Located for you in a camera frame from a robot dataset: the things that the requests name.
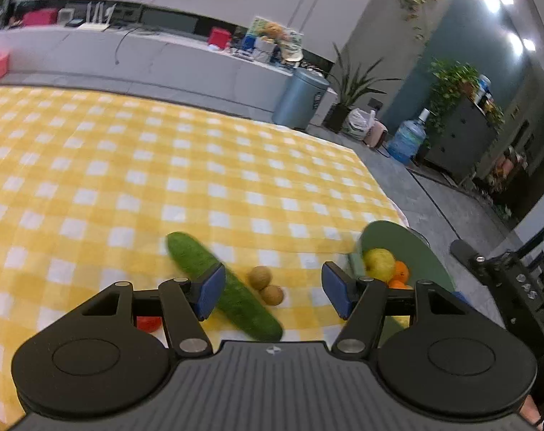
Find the dark grey cabinet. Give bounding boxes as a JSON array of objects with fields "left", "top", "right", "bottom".
[{"left": 422, "top": 96, "right": 499, "bottom": 185}]

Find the person's right forearm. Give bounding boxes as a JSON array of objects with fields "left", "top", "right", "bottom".
[{"left": 519, "top": 395, "right": 544, "bottom": 427}]

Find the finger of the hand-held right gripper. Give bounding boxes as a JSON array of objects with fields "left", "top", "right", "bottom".
[{"left": 449, "top": 239, "right": 514, "bottom": 280}]

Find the white router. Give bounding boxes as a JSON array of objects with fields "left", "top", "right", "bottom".
[{"left": 77, "top": 2, "right": 117, "bottom": 32}]

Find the black cable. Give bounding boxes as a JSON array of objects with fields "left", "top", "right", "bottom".
[{"left": 114, "top": 27, "right": 140, "bottom": 66}]

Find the dark shelf with items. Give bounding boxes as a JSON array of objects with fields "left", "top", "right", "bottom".
[{"left": 474, "top": 144, "right": 531, "bottom": 221}]

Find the grey-blue trash can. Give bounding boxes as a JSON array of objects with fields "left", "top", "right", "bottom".
[{"left": 272, "top": 67, "right": 330, "bottom": 131}]

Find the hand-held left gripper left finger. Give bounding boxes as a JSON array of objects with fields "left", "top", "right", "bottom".
[{"left": 81, "top": 263, "right": 228, "bottom": 356}]

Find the ivy plant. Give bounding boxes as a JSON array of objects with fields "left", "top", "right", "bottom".
[{"left": 427, "top": 58, "right": 479, "bottom": 135}]

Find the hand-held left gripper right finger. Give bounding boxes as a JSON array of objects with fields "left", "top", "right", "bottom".
[{"left": 321, "top": 261, "right": 472, "bottom": 360}]

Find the hanging ivy vine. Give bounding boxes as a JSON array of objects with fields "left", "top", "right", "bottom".
[{"left": 391, "top": 0, "right": 428, "bottom": 41}]

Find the yellow-green apple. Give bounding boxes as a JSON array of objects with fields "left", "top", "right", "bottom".
[{"left": 363, "top": 248, "right": 397, "bottom": 283}]

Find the green cucumber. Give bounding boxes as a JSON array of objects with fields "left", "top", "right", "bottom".
[{"left": 165, "top": 232, "right": 284, "bottom": 342}]

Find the red box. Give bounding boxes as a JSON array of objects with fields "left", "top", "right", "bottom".
[{"left": 208, "top": 27, "right": 231, "bottom": 48}]

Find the white plastic bag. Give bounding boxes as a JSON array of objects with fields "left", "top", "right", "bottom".
[{"left": 346, "top": 108, "right": 376, "bottom": 138}]

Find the yellow checked tablecloth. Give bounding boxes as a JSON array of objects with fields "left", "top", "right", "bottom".
[{"left": 0, "top": 84, "right": 410, "bottom": 418}]

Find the green bowl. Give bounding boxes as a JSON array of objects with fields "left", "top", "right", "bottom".
[{"left": 347, "top": 220, "right": 457, "bottom": 346}]

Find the flower picture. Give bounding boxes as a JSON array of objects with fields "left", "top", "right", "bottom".
[{"left": 246, "top": 15, "right": 305, "bottom": 62}]

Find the long-leaf potted plant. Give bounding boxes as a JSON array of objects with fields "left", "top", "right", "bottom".
[{"left": 322, "top": 42, "right": 403, "bottom": 134}]

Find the blue water jug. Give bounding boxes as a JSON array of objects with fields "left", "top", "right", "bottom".
[{"left": 386, "top": 108, "right": 431, "bottom": 164}]

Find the magenta box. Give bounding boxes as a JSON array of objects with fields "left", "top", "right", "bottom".
[{"left": 23, "top": 9, "right": 57, "bottom": 27}]

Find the pink bag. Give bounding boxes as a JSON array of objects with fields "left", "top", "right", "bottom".
[{"left": 364, "top": 121, "right": 389, "bottom": 149}]

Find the grey stone console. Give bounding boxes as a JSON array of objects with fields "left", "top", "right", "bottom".
[{"left": 0, "top": 22, "right": 340, "bottom": 124}]

